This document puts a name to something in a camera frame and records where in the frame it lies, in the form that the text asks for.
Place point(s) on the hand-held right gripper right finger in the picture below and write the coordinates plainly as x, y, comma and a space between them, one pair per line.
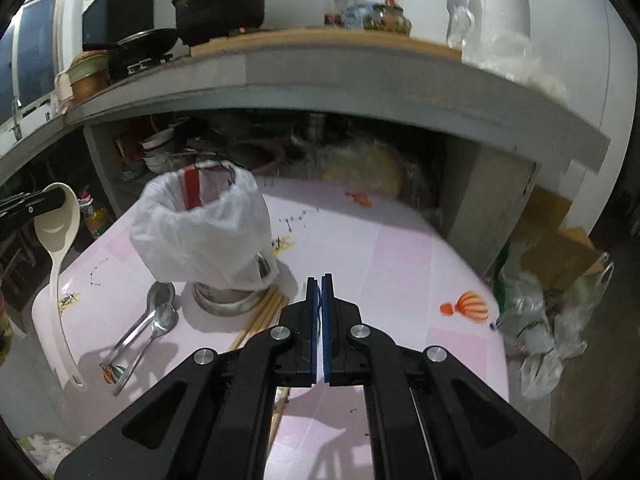
327, 330

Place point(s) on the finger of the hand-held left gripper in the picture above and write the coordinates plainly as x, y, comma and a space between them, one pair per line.
15, 222
25, 204

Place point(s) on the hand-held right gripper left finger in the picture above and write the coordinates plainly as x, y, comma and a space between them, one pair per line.
314, 330

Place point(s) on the cream plastic ladle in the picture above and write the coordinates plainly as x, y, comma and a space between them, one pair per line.
55, 240

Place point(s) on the bundle of chopsticks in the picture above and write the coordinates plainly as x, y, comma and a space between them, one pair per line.
262, 312

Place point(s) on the steel utensil holder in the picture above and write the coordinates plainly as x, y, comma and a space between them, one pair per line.
225, 302

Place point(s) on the small steel spoon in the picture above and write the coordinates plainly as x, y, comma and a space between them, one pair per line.
164, 321

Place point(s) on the large steel spoon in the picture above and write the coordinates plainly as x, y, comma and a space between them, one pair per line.
160, 300

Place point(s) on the cooking oil bottle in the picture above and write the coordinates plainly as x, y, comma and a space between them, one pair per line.
95, 217

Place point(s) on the steel faucet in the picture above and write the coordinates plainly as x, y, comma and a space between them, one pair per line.
16, 120

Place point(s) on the white jug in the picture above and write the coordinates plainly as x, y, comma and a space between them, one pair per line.
62, 92

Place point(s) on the brown and green pot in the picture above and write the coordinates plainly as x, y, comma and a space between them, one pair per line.
87, 77

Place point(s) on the stack of white bowls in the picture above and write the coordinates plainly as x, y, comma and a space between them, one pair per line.
157, 152

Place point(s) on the window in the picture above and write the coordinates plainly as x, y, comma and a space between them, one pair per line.
35, 60

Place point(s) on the white plastic bag liner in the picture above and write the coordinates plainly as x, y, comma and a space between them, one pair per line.
200, 240

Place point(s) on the yellow plastic bag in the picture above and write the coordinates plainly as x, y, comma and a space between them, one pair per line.
365, 167

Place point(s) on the black frying pan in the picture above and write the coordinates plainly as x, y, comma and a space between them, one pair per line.
145, 40

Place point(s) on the pile of plastic bags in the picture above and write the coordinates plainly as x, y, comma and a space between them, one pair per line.
540, 320

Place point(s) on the black box appliance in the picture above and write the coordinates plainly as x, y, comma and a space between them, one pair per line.
117, 10

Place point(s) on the cardboard box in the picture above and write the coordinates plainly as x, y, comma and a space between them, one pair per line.
555, 240

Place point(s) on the black cooking pot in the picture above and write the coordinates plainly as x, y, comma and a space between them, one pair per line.
220, 15

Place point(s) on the wooden cutting board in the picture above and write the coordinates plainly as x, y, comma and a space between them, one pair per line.
325, 40

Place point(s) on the glass jar of pickles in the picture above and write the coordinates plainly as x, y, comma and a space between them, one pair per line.
387, 21

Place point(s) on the blue seasoning packet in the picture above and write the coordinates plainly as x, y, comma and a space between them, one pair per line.
367, 12

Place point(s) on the clear plastic bags on counter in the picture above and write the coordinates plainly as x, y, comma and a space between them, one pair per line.
505, 60

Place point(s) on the yellow cap sauce bottle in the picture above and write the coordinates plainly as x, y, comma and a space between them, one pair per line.
351, 5

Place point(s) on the white kitchen appliance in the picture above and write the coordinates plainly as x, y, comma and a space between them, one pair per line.
500, 10

